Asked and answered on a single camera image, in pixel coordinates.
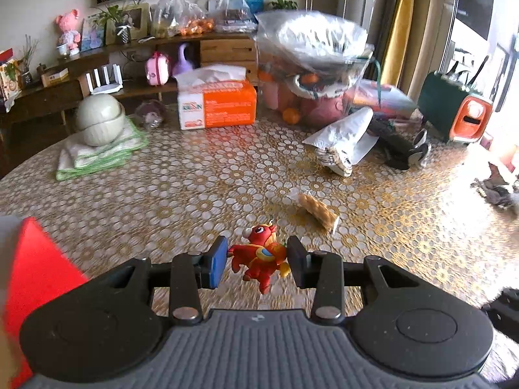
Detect clear bag of oranges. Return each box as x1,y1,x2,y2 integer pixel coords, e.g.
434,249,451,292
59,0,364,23
151,0,215,39

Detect green orange retro radio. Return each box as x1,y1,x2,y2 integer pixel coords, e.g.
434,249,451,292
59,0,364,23
418,55,493,144

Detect yellow curtain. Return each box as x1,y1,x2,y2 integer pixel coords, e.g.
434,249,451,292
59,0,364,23
381,0,414,86

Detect red dragon toy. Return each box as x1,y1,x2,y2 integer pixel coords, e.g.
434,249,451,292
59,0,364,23
227,223,290,295

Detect pink pig plush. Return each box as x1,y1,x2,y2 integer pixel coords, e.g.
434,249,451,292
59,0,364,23
55,9,81,56

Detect biscuit snack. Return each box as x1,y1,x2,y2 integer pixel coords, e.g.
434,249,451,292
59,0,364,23
290,191,340,234

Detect plastic bag of fruit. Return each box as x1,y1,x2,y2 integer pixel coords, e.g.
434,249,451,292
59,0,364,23
254,10,374,129

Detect orange white tissue box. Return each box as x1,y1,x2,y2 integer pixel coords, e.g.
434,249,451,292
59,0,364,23
174,64,257,131

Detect clear bag on console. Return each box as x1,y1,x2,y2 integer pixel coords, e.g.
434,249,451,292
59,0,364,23
214,0,257,33

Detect white wifi router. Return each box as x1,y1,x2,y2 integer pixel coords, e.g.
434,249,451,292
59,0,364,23
85,63,123,95

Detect black folding umbrella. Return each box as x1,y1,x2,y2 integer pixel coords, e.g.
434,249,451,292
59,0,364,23
368,118,431,171

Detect purple vase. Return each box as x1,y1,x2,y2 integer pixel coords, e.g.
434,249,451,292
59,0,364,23
172,43,194,77

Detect red cardboard box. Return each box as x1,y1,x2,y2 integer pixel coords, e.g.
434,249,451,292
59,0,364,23
1,216,87,388

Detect white padded envelope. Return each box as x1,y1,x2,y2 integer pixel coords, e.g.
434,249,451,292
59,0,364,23
303,106,378,167

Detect lace patterned tablecloth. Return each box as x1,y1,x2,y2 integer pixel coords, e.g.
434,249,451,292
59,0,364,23
0,104,519,386

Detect folded green white cloth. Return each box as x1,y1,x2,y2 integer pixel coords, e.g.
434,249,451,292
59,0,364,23
55,117,148,182

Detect wooden tv console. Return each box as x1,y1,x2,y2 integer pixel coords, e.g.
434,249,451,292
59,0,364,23
1,32,258,148

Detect wooden photo frame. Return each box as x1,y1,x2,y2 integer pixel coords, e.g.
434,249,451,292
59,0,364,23
105,3,150,46

